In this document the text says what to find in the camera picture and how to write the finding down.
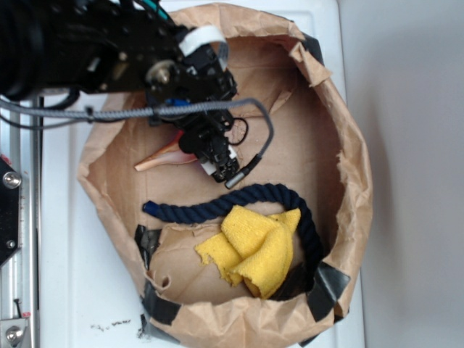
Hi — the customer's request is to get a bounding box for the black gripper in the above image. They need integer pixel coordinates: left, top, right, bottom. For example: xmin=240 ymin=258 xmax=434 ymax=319
xmin=146 ymin=43 xmax=239 ymax=183

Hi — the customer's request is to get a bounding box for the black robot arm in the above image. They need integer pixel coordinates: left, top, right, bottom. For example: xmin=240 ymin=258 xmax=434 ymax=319
xmin=1 ymin=1 xmax=239 ymax=182

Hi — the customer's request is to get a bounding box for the yellow microfibre cloth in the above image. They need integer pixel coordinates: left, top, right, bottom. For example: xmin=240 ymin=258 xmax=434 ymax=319
xmin=194 ymin=205 xmax=302 ymax=299

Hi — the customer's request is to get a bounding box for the crumpled brown paper bag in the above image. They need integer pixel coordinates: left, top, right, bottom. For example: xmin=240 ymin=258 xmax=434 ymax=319
xmin=78 ymin=3 xmax=373 ymax=347

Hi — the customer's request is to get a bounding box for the white ribbon cable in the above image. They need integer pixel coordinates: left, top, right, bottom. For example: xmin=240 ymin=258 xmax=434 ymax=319
xmin=179 ymin=25 xmax=230 ymax=70

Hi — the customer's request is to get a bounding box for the dark navy twisted rope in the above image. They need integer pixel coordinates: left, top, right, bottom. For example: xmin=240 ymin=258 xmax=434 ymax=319
xmin=141 ymin=183 xmax=324 ymax=291

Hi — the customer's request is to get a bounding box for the grey braided cable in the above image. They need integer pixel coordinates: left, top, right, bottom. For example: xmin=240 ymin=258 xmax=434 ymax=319
xmin=0 ymin=96 xmax=275 ymax=189

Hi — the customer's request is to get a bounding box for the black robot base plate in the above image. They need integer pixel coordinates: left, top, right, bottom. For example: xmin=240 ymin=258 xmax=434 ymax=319
xmin=0 ymin=154 xmax=22 ymax=267

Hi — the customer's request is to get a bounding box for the aluminium extrusion rail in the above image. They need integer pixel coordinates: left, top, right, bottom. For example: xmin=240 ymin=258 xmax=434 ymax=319
xmin=1 ymin=109 xmax=43 ymax=347

